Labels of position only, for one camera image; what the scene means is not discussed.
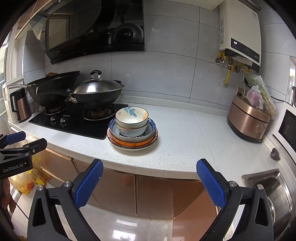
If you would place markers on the rose gold electric kettle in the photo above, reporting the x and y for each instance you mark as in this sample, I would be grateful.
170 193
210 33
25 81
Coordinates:
20 105

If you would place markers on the small dark stone object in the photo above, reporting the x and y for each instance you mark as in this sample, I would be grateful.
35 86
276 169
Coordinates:
275 154

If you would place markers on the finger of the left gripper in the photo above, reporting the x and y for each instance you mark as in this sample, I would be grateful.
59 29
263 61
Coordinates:
33 148
10 139

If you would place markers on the black gas stove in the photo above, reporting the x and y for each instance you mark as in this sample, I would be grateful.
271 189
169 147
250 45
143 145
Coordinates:
71 120

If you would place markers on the pale green floral bowl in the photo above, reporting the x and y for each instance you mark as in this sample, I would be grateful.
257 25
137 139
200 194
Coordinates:
132 117

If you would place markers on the stainless steel sink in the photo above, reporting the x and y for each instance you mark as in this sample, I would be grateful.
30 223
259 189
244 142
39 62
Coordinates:
279 199

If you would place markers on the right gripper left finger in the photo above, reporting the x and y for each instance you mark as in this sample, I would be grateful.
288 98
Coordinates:
85 183

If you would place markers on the copper cabinet doors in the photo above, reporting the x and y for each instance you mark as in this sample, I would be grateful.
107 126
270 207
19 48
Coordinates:
156 182

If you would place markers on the black wok with lid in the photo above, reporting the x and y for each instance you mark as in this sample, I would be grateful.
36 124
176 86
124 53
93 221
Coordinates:
96 93

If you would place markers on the plastic bag of vegetables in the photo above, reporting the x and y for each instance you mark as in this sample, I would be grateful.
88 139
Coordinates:
258 95

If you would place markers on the yellow gas valve pipes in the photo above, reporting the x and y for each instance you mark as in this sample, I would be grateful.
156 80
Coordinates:
231 67

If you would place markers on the orange plate black leaves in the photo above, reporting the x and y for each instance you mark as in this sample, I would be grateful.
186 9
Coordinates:
136 144

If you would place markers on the blue patterned white bowl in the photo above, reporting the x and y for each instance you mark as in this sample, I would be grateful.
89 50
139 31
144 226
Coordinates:
151 127

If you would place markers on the cream bowl brown rim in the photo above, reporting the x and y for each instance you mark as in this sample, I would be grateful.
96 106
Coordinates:
131 132

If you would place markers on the black range hood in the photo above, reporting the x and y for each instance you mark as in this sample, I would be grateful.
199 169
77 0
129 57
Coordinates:
72 29

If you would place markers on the white microwave oven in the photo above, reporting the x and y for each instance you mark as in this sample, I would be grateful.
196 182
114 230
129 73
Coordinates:
285 129

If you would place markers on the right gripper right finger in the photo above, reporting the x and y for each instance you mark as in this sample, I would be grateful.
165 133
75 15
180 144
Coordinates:
214 183

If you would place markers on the white gas water heater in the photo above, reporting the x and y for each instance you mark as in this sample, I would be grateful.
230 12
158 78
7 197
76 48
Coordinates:
240 36

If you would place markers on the yellow plastic bag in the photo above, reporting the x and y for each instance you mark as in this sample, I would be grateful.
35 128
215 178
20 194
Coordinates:
26 181

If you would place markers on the dark wok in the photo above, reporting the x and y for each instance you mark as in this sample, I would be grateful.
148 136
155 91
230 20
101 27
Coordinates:
50 91

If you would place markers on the rose gold rice cooker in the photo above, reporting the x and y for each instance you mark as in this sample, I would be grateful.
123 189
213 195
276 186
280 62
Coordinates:
246 121

